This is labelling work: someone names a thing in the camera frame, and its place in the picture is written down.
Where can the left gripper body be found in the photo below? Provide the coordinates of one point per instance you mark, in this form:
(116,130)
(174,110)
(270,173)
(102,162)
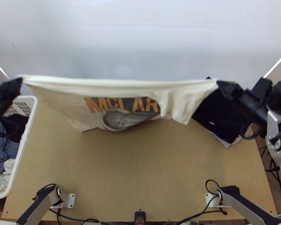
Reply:
(10,91)

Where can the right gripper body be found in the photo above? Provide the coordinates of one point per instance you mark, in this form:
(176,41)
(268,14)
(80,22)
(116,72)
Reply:
(250,105)

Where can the cream printed t-shirt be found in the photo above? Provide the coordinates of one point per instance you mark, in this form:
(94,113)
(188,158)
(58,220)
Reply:
(60,93)

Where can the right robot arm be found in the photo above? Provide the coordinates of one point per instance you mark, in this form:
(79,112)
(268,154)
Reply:
(275,131)

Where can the white light strip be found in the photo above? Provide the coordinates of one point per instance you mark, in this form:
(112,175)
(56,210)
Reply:
(276,63)
(0,67)

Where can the pile of folded clothes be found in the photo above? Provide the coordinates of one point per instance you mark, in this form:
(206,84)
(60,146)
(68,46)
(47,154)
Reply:
(220,117)

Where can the white laundry basket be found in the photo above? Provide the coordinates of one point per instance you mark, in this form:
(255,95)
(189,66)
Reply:
(25,131)

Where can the heap of clothes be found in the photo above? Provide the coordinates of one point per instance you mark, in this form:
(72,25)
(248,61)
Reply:
(2,145)

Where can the black tripod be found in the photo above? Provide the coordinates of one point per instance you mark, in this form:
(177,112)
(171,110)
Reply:
(274,167)

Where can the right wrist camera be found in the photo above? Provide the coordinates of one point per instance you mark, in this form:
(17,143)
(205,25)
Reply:
(262,86)

